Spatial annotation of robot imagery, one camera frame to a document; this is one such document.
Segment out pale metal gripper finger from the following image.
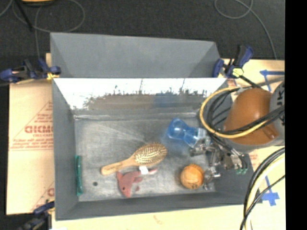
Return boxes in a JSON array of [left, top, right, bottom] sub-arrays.
[[189, 141, 215, 157], [202, 166, 222, 191]]

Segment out orange-brown ball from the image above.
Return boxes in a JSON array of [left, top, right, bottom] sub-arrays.
[[180, 163, 205, 190]]

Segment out clear blue plastic bottle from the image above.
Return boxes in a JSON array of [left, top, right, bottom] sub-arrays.
[[166, 117, 208, 149]]

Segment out wooden hairbrush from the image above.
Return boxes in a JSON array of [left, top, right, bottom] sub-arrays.
[[100, 142, 168, 176]]

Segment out grey metal bin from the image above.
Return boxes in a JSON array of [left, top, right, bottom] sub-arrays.
[[49, 32, 255, 221]]

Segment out pink toy dolphin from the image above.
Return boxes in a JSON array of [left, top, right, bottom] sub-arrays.
[[115, 167, 158, 199]]

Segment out dark green flat block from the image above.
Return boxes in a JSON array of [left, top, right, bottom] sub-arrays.
[[74, 155, 84, 197]]

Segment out brown cardboard board red print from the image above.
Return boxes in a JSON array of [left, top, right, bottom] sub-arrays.
[[5, 52, 285, 216]]

